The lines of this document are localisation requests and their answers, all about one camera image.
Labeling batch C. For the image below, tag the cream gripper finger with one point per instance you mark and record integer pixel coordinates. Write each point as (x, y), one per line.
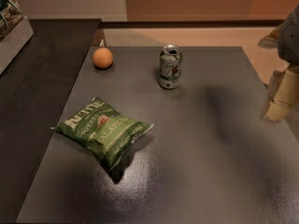
(282, 96)
(270, 41)

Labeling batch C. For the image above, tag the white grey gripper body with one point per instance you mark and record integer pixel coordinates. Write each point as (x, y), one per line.
(290, 42)

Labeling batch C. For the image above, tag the green white 7up can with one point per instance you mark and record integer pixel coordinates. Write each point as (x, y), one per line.
(170, 66)

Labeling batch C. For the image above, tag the green jalapeno chip bag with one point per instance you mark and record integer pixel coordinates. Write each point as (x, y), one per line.
(104, 131)

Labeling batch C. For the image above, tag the orange fruit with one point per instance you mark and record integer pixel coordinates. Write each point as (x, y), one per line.
(102, 58)

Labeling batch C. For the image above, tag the grey snack display box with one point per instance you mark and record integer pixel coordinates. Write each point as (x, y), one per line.
(15, 32)

